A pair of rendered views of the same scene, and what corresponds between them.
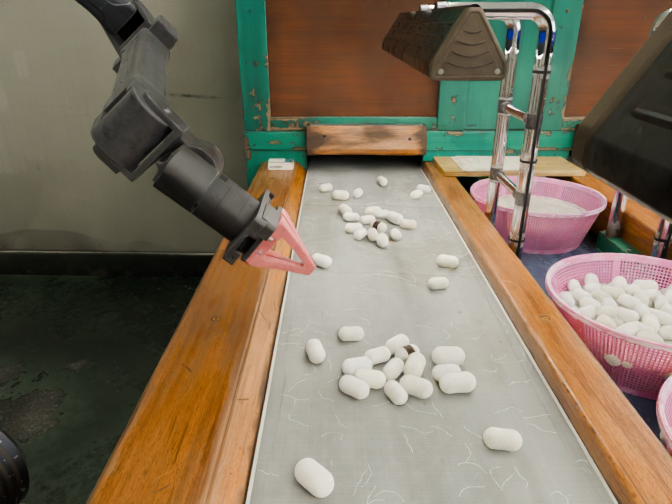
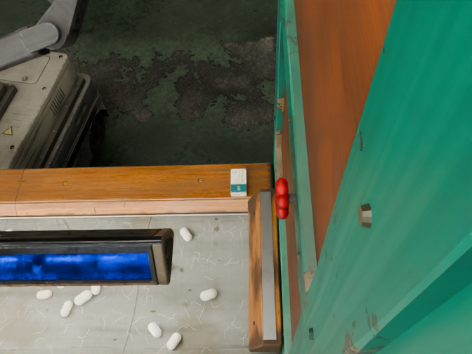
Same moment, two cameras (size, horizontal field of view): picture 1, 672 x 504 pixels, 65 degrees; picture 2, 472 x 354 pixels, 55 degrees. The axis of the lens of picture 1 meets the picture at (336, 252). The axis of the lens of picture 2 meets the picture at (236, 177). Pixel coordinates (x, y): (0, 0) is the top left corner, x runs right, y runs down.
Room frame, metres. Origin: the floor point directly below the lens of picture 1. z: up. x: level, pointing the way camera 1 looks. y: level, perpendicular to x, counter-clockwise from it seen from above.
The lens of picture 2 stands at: (1.31, -0.35, 1.65)
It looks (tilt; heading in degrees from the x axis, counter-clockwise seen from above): 60 degrees down; 96
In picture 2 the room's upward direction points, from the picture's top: 6 degrees counter-clockwise
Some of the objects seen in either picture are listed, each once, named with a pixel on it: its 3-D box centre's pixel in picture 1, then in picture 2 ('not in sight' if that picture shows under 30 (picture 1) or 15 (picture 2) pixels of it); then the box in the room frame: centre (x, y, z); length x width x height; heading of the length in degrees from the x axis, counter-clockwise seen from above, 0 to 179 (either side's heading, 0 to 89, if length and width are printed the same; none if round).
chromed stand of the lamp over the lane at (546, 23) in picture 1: (465, 150); not in sight; (0.87, -0.22, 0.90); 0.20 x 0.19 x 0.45; 0
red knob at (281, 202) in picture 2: not in sight; (284, 199); (1.34, -0.15, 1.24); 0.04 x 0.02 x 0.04; 90
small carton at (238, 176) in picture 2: (281, 164); (238, 182); (1.27, 0.13, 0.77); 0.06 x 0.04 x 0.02; 90
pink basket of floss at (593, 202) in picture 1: (532, 214); not in sight; (1.05, -0.42, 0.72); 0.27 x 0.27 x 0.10
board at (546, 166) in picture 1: (505, 165); not in sight; (1.27, -0.42, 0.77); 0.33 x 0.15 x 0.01; 90
